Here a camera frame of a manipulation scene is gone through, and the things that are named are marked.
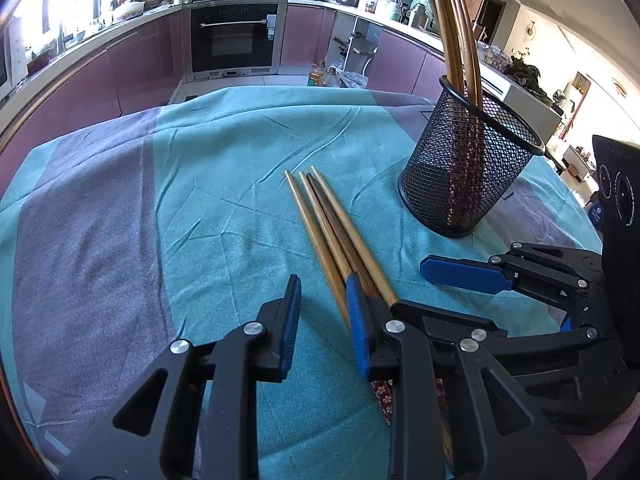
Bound leafy green vegetables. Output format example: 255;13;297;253
502;55;543;96

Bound black built-in oven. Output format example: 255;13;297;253
189;1;282;76

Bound black mesh cup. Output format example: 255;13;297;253
398;75;547;239

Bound teal and grey tablecloth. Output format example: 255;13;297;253
0;85;606;480

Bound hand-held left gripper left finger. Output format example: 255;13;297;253
57;274;303;480

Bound dark wooden chopstick floral handle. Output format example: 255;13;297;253
306;172;383;306

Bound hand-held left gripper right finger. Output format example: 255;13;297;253
345;272;589;480

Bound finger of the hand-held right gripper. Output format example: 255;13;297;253
397;300;601;376
421;242;603;306

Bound pink cabinet beside oven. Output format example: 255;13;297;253
280;2;336;68

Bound white kitchen countertop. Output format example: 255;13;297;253
0;0;563;126

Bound pink base cabinets short run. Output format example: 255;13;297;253
367;27;451;98

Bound pink base cabinets long run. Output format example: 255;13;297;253
0;10;186;181

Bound white microwave oven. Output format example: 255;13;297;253
0;22;30;102

